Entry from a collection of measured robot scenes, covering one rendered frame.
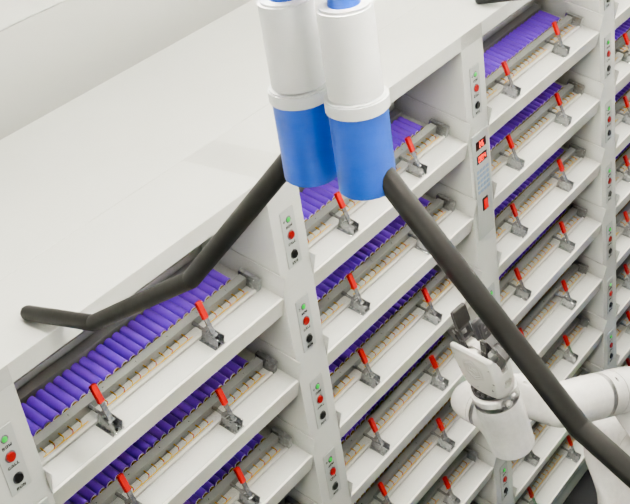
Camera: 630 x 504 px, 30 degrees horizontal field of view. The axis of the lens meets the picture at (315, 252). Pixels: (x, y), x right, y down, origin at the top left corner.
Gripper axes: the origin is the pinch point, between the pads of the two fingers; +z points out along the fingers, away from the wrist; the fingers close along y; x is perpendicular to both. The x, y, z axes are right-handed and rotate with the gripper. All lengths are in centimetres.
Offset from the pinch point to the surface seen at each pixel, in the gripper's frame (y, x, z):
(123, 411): 34, -51, 5
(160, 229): 40, -28, 26
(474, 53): 61, 64, 1
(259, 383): 45, -23, -20
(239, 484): 45, -36, -38
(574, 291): 83, 93, -105
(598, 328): 84, 100, -127
